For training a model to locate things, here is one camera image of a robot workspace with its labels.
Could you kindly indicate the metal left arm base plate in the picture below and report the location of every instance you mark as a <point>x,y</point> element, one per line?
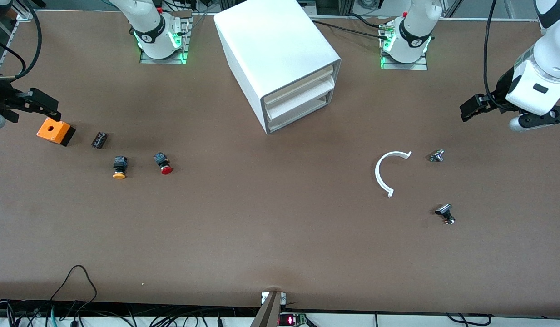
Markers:
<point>420,66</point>

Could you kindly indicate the yellow push button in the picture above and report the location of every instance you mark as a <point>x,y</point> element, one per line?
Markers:
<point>119,168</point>

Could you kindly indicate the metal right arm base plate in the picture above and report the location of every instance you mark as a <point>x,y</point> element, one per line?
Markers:
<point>146,60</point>

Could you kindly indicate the orange box with hole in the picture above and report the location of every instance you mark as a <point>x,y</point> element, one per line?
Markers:
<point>52,129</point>

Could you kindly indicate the white clamp bracket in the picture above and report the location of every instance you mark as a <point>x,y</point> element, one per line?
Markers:
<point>263,297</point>

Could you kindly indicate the grey metal bar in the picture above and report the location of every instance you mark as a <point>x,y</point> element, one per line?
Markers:
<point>267,313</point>

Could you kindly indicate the white drawer cabinet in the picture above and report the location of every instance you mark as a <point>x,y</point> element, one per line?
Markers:
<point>275,41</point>

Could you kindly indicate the aluminium corner bracket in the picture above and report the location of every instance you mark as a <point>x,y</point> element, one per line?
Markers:
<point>542,27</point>

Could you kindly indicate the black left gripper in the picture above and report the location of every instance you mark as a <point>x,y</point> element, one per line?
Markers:
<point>503,88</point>

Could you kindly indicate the white curved plastic arc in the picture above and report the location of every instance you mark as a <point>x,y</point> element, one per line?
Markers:
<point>378,175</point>

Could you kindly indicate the small black terminal block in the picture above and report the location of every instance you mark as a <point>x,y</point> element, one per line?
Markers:
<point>99,140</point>

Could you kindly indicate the device with red display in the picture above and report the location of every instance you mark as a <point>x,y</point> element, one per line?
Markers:
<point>291,320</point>

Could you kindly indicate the small silver switch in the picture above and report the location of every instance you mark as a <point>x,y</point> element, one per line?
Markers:
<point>437,156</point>

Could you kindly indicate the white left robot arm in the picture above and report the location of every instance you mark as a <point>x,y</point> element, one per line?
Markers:
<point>543,77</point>

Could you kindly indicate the red push button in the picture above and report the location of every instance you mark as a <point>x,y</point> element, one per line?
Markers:
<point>163,164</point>

